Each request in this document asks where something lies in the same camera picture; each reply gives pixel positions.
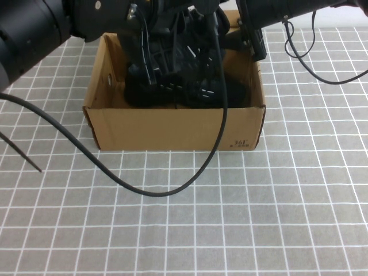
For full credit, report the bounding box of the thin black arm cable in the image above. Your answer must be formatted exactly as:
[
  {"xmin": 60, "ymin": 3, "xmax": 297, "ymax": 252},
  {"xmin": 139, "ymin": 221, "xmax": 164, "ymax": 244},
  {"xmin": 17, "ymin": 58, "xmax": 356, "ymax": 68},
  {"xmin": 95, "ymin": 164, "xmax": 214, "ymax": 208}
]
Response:
[
  {"xmin": 283, "ymin": 10, "xmax": 368, "ymax": 85},
  {"xmin": 0, "ymin": 132, "xmax": 43, "ymax": 173}
]

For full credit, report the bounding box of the brown cardboard shoe box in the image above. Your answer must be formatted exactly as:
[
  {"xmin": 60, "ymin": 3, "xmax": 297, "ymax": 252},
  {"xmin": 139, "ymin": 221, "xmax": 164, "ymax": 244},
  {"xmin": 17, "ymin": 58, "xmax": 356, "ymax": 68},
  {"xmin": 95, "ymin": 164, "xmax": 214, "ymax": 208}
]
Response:
[{"xmin": 82, "ymin": 10, "xmax": 267, "ymax": 151}]

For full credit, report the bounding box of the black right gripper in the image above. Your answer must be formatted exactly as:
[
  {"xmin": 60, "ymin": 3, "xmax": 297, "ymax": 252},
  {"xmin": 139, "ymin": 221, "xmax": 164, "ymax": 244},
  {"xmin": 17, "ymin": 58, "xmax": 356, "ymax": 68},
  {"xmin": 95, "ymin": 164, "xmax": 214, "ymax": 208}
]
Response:
[{"xmin": 220, "ymin": 27, "xmax": 248, "ymax": 52}]

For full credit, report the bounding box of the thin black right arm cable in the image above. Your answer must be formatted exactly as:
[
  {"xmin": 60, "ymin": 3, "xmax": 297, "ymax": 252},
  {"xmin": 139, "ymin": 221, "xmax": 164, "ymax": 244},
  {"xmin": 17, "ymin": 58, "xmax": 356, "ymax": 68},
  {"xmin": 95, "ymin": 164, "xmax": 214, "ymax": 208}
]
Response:
[{"xmin": 283, "ymin": 10, "xmax": 368, "ymax": 85}]

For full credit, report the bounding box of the grey white-grid tablecloth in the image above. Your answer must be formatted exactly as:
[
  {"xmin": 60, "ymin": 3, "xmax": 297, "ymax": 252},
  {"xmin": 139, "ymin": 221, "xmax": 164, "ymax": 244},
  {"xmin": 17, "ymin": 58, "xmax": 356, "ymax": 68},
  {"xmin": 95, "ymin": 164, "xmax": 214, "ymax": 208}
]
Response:
[{"xmin": 0, "ymin": 27, "xmax": 368, "ymax": 276}]

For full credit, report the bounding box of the thick black camera cable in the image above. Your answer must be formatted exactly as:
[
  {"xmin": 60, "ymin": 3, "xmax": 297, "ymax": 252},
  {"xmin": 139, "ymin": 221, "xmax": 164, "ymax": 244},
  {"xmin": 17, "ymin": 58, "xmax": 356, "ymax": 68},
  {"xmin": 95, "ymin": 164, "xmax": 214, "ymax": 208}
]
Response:
[{"xmin": 0, "ymin": 11, "xmax": 230, "ymax": 198}]

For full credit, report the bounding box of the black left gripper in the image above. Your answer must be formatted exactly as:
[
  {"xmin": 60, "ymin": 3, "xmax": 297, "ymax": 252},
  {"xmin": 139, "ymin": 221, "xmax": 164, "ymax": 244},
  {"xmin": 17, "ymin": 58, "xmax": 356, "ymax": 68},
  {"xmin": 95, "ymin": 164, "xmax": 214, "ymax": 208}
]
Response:
[{"xmin": 123, "ymin": 0, "xmax": 229, "ymax": 87}]

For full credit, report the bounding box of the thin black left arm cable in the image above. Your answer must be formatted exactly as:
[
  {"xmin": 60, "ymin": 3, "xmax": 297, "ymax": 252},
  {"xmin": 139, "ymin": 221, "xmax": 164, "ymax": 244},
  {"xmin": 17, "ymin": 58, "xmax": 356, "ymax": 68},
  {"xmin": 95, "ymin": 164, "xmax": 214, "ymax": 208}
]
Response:
[{"xmin": 0, "ymin": 132, "xmax": 43, "ymax": 173}]

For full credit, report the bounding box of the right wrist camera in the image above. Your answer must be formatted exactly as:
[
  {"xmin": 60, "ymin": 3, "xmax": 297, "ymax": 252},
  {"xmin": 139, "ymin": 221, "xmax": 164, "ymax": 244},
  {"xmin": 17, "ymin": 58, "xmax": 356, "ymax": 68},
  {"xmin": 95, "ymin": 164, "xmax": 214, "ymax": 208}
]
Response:
[{"xmin": 235, "ymin": 0, "xmax": 267, "ymax": 62}]

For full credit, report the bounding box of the black sneaker with white stripes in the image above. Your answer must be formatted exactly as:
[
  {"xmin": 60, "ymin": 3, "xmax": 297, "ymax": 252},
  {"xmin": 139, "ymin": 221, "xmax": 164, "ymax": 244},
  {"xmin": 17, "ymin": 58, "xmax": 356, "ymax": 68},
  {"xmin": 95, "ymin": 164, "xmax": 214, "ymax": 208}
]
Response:
[
  {"xmin": 125, "ymin": 63, "xmax": 248, "ymax": 110},
  {"xmin": 169, "ymin": 28, "xmax": 231, "ymax": 86}
]

